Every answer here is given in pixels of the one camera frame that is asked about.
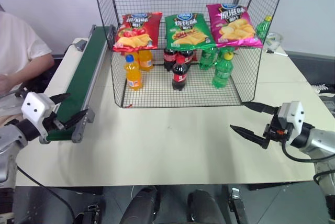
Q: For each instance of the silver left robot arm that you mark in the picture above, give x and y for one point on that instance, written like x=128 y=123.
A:
x=10 y=140

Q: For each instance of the black white marker pen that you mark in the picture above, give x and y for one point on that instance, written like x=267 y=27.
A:
x=277 y=53

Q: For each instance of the black table bracket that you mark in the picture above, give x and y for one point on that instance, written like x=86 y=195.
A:
x=91 y=214
x=238 y=205

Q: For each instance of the green soda bottle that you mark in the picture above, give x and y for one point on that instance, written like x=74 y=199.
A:
x=222 y=71
x=208 y=59
x=263 y=27

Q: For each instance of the cola bottle red label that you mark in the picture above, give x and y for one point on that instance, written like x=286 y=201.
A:
x=189 y=56
x=179 y=74
x=168 y=60

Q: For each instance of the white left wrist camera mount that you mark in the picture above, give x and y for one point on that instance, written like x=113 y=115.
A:
x=35 y=107

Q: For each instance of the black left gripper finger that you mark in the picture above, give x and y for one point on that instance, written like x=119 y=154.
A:
x=75 y=118
x=60 y=98

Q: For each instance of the person's bare hand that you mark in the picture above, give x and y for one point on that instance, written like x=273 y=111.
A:
x=4 y=84

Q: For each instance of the red chips bag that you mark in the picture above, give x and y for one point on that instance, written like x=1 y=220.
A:
x=137 y=31

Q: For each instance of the orange soda bottle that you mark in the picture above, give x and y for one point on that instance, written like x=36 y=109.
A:
x=145 y=60
x=133 y=74

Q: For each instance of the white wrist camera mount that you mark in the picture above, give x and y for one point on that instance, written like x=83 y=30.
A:
x=293 y=115
x=35 y=107

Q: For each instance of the black ribbed device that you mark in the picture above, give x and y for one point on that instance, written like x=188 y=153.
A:
x=324 y=88

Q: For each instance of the clear plastic bag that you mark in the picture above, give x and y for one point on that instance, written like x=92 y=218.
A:
x=9 y=103

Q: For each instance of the green conveyor belt grey frame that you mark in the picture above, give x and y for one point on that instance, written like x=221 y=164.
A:
x=78 y=82

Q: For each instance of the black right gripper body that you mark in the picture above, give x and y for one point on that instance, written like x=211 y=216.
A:
x=274 y=131

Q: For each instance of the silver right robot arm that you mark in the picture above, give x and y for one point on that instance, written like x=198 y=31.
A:
x=318 y=143

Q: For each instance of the person's bare forearm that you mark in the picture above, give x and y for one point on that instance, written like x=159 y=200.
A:
x=31 y=68

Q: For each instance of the person in white shirt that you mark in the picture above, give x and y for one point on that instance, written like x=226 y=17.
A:
x=18 y=43

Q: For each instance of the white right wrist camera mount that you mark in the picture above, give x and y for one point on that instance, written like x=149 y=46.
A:
x=293 y=115

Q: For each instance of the magenta chips bag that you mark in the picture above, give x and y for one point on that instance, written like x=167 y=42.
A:
x=233 y=26

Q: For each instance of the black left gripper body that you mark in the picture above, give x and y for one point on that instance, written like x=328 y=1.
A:
x=53 y=122

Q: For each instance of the green chips bag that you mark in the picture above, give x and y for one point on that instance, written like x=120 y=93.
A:
x=187 y=31

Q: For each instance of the clear plastic container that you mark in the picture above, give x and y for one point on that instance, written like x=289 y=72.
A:
x=274 y=38

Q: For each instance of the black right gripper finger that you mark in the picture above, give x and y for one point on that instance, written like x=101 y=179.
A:
x=248 y=135
x=259 y=107

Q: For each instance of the dark rounded shape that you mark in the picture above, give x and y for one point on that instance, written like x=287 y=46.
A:
x=205 y=205
x=141 y=205

